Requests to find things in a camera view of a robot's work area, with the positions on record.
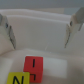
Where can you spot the yellow block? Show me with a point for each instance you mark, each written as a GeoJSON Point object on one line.
{"type": "Point", "coordinates": [18, 79]}

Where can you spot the pink block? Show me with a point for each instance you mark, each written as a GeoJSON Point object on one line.
{"type": "Point", "coordinates": [33, 68]}

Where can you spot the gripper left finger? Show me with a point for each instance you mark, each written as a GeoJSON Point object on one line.
{"type": "Point", "coordinates": [7, 33]}

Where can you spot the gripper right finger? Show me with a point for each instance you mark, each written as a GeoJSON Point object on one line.
{"type": "Point", "coordinates": [74, 28]}

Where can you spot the white plastic box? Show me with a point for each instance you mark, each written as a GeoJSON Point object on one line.
{"type": "Point", "coordinates": [41, 33]}

